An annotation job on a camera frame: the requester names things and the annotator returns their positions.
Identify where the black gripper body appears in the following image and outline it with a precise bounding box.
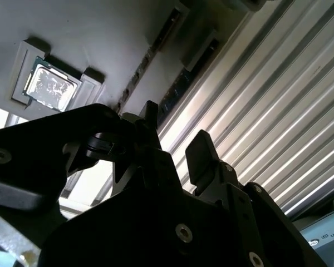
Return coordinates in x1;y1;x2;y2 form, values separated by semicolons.
38;166;260;267

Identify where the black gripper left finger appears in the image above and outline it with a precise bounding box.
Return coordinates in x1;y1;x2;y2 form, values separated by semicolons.
0;100;182;212

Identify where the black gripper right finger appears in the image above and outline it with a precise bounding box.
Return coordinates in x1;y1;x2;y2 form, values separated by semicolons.
185;129;326;267

